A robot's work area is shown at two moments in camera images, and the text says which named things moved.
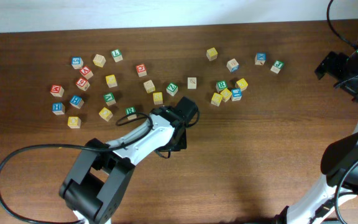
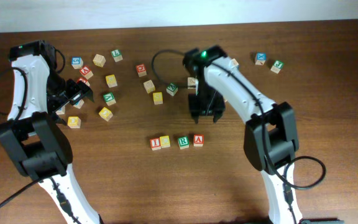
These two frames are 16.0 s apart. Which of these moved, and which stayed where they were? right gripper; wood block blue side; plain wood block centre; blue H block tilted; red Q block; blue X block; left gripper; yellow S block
Moved: right gripper; left gripper
Stayed: wood block blue side; plain wood block centre; blue H block tilted; red Q block; yellow S block; blue X block
